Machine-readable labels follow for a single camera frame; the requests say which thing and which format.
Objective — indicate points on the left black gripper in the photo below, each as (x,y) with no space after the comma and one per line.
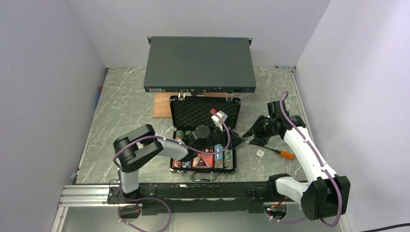
(229,138)

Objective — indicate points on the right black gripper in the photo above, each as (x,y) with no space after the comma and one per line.
(262,140)

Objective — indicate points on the white poker chip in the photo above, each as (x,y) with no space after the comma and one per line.
(259,153)

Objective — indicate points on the black poker chip case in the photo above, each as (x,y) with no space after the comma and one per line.
(188,113)

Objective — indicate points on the red triangle card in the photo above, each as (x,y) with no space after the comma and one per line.
(199,162)

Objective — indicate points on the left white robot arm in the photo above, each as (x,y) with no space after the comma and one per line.
(136,148)

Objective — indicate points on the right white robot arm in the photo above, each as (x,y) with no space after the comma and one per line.
(325,194)

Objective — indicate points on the light blue chip column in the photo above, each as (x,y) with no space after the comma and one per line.
(218,158)

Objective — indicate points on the red dice row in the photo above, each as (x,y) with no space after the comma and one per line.
(208,151)

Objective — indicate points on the green yellow blue chip column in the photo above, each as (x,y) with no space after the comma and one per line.
(187,164)

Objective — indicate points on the red green chip column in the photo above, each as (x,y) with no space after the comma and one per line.
(176,159)

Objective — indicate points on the wooden board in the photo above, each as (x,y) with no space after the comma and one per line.
(162,108)

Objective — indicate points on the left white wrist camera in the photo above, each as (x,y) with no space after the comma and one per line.
(218,117)

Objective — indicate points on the orange handled screwdriver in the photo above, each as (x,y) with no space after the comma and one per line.
(285,154)

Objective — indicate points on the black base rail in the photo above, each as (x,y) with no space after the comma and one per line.
(197,197)

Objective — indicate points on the dark rack-mount server unit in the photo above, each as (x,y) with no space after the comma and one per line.
(199,65)

